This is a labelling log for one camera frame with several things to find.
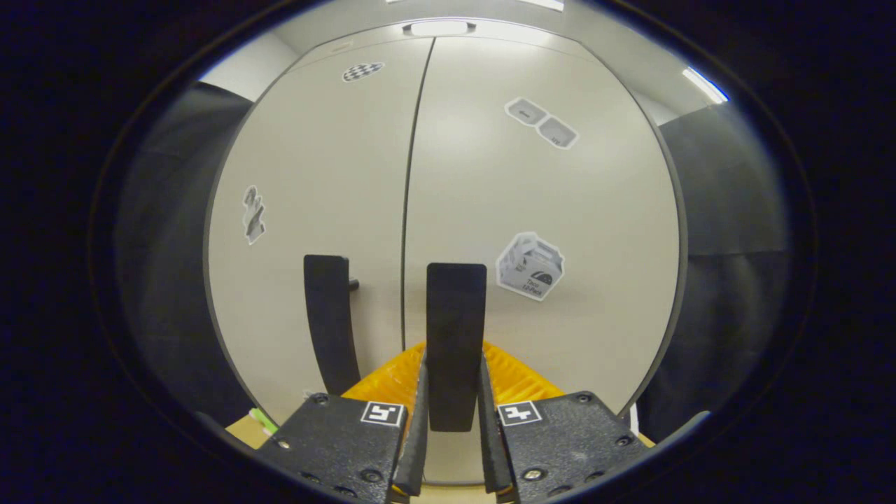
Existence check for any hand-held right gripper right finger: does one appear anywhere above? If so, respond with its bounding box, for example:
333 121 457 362
477 340 652 504

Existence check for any grey cabinet drawer front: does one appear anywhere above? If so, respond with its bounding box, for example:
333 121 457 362
301 20 582 57

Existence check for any ceiling light panel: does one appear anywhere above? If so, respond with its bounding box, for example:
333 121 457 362
682 65 730 106
385 0 564 13

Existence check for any metal drawer handle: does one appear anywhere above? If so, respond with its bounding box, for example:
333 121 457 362
402 21 477 37

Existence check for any grey cabinet door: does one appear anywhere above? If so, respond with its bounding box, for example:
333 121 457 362
206 36 435 428
402 36 681 484

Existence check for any grey shoe cabinet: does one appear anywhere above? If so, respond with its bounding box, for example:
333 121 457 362
203 17 690 487

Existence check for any black door handle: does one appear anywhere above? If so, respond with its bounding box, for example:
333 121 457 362
303 255 361 396
426 263 487 433

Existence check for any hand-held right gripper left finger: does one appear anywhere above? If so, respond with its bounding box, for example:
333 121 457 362
255 341 430 504

